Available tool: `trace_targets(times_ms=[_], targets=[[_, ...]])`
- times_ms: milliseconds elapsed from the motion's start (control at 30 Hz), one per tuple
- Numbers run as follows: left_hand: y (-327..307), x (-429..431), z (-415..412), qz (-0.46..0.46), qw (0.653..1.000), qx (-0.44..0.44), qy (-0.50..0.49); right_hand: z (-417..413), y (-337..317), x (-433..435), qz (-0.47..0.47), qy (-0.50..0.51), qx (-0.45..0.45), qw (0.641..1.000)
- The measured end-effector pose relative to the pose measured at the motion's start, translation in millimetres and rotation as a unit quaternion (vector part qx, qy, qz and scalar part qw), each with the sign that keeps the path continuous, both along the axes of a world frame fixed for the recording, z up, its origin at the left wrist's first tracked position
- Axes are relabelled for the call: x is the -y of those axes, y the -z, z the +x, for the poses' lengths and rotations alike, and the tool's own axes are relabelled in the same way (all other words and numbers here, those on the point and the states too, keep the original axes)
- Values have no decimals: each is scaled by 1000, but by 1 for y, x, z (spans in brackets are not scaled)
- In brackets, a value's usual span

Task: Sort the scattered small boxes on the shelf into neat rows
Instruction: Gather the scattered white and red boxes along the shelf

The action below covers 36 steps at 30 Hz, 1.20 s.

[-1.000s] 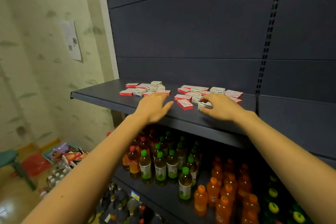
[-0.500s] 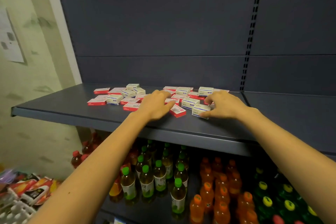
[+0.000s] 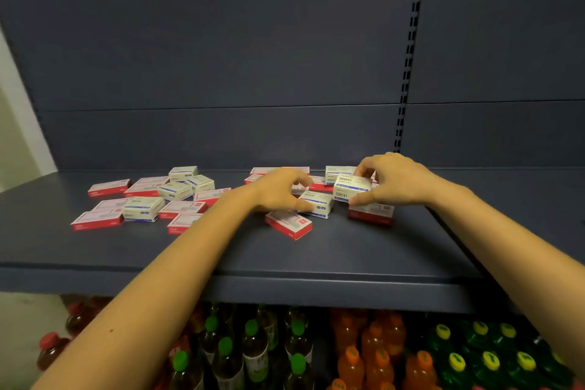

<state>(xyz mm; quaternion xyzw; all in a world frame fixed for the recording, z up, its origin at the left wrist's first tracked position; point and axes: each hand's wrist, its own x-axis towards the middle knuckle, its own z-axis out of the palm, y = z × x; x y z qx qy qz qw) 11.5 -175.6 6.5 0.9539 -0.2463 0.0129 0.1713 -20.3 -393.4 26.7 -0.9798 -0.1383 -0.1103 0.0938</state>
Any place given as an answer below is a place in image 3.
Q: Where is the person's right forearm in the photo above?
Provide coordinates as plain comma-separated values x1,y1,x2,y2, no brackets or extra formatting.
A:
427,177,585,379

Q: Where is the red cap drink bottle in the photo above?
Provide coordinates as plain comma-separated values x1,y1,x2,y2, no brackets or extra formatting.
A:
37,331,72,372
65,300,98,338

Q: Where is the pile of red white boxes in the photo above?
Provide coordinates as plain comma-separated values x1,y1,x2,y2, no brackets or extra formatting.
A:
70,167,395,241

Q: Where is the white blue medicine carton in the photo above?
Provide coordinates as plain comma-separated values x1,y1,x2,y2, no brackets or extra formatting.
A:
333,174,372,203

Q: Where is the slotted shelf upright strip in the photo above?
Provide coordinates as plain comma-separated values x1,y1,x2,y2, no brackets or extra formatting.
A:
393,0,429,154

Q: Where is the pile of white blue boxes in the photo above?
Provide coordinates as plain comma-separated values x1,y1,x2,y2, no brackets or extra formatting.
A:
122,166,357,223

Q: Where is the row of orange drink bottles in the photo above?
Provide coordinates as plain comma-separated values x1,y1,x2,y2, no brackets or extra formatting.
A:
326,307,440,390

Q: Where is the dark blue metal shelf board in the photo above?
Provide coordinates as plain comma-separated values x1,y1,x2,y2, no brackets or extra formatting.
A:
0,168,486,314
430,168,585,316

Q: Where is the dark blue shelving back panel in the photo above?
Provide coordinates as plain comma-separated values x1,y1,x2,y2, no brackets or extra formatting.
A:
400,0,585,171
0,0,422,174

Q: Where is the row of yellow cap bottles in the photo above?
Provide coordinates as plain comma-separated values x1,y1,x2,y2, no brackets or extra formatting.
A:
425,312,577,390

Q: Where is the person's left hand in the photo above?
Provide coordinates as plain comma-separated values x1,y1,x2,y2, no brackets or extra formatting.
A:
247,168,316,214

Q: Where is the person's right hand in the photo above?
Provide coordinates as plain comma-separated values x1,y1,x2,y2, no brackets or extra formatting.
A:
349,152,439,208

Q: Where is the person's left forearm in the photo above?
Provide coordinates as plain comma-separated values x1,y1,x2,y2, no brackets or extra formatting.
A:
32,186,259,390

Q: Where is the row of green cap bottles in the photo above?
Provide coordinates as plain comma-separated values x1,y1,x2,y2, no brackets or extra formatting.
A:
169,303,317,390

